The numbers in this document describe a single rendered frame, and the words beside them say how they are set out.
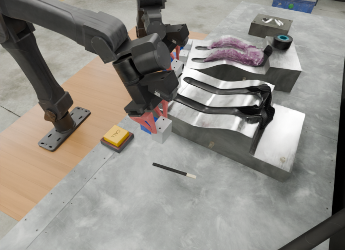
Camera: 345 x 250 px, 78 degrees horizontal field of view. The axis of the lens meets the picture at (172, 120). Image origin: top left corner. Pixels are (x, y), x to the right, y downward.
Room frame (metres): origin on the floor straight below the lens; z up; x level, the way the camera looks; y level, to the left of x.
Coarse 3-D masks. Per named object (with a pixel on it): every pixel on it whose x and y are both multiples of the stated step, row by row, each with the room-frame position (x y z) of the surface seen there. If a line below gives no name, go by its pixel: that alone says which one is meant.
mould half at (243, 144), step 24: (192, 72) 0.70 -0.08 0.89; (192, 96) 0.57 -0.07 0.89; (216, 96) 0.57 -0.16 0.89; (240, 96) 0.53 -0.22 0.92; (192, 120) 0.46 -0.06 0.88; (216, 120) 0.43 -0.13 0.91; (240, 120) 0.41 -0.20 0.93; (288, 120) 0.48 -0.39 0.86; (216, 144) 0.39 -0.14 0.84; (240, 144) 0.36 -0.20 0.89; (264, 144) 0.38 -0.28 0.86; (288, 144) 0.38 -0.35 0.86; (264, 168) 0.31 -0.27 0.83; (288, 168) 0.30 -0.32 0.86
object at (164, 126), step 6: (156, 120) 0.40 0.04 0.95; (162, 120) 0.39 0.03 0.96; (168, 120) 0.39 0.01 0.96; (150, 126) 0.37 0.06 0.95; (156, 126) 0.36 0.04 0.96; (162, 126) 0.36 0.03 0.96; (168, 126) 0.37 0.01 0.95; (150, 132) 0.37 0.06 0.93; (162, 132) 0.34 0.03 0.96; (168, 132) 0.37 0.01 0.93; (156, 138) 0.35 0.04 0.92; (162, 138) 0.34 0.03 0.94
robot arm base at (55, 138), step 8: (72, 112) 0.56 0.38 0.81; (80, 112) 0.56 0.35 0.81; (88, 112) 0.56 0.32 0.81; (64, 120) 0.47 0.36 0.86; (72, 120) 0.50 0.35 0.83; (80, 120) 0.52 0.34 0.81; (56, 128) 0.47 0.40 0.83; (64, 128) 0.47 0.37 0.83; (72, 128) 0.48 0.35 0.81; (48, 136) 0.45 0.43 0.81; (56, 136) 0.45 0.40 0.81; (64, 136) 0.45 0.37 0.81; (40, 144) 0.41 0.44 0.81; (48, 144) 0.41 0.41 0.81; (56, 144) 0.41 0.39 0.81
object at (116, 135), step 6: (114, 126) 0.47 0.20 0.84; (108, 132) 0.44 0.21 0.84; (114, 132) 0.44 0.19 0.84; (120, 132) 0.44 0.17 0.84; (126, 132) 0.44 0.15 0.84; (108, 138) 0.42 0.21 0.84; (114, 138) 0.42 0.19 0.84; (120, 138) 0.42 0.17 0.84; (114, 144) 0.40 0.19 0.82; (120, 144) 0.41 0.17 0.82
